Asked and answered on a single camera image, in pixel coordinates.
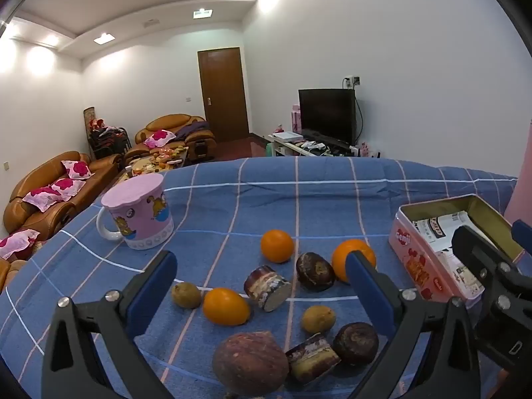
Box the purple sweet potato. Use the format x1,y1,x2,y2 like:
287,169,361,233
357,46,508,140
212,331,289,397

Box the pink floral pillow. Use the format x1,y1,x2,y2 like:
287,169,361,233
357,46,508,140
0,228,41,260
23,187,63,210
145,130,177,148
62,160,92,180
50,178,87,197

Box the white printed paper packets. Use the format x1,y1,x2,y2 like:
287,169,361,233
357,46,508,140
411,211,497,298

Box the oval smooth orange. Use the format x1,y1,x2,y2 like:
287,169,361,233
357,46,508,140
202,288,251,327

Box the pink lidded cartoon mug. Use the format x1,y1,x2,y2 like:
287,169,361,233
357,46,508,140
96,172,174,251

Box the black television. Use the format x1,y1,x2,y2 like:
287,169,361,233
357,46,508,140
298,88,357,147

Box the small brown kiwi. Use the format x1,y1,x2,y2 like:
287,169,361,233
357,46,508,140
172,282,203,309
301,305,336,335

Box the rolled upright mat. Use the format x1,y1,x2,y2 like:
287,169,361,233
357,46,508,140
83,107,98,142

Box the brown leather armchair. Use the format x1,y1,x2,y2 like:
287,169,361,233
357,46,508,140
134,114,217,163

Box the brown leather sofa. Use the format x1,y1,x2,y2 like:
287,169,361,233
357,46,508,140
3,152,123,242

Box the dark coffee table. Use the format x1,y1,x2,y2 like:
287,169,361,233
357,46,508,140
120,145,190,175

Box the white television stand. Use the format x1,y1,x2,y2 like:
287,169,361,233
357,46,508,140
266,131,381,159

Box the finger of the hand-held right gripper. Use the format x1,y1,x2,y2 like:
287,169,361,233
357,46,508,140
452,225,532,306
512,219,532,252

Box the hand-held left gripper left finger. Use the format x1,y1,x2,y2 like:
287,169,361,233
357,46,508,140
42,250,179,399

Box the purple blanket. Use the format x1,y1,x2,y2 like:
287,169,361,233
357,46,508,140
175,120,210,142

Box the pink insulated jug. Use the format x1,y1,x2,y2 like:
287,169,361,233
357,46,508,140
504,118,532,227

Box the wrinkled orange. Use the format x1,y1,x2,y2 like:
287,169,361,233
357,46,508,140
331,239,377,284

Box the purple sugarcane piece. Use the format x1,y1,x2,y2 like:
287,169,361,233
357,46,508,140
243,265,292,313
286,332,340,384

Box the blue checkered bedsheet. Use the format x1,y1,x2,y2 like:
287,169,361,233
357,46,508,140
0,157,520,399

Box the brown leather seat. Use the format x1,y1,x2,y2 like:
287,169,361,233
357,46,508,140
0,258,28,296

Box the rack with clothes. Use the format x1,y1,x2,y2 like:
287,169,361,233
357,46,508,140
87,118,127,161

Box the pink tin box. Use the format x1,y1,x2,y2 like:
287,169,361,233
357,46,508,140
389,194,524,309

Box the brown wooden door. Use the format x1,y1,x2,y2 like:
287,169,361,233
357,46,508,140
197,47,250,142

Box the dark brown water chestnut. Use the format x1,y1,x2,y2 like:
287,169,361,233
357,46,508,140
333,323,379,366
295,252,335,292

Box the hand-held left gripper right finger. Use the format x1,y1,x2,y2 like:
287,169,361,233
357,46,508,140
346,251,483,399

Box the round smooth orange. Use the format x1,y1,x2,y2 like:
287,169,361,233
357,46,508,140
260,229,295,263

